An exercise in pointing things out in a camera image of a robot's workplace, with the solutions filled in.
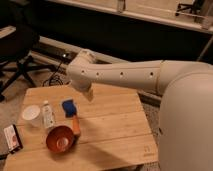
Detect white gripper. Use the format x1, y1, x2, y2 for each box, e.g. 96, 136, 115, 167
70, 80, 93, 101

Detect black office chair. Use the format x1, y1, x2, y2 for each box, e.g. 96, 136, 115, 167
0, 0, 57, 101

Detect red-brown ceramic bowl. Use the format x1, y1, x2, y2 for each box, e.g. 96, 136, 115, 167
46, 125, 74, 153

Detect distant black chair base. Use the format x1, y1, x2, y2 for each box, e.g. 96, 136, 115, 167
175, 0, 204, 16

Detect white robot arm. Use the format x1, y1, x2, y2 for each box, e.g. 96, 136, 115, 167
66, 49, 213, 171

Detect small white bottle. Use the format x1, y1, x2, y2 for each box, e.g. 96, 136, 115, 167
42, 100, 55, 129

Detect blue sponge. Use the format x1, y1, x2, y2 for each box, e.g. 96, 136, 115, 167
62, 100, 77, 117

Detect wooden table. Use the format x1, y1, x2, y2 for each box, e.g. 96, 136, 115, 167
4, 84, 158, 171

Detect black cable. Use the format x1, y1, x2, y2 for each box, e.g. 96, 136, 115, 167
42, 53, 72, 88

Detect small printed box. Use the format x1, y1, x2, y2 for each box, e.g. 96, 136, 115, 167
3, 124, 23, 154

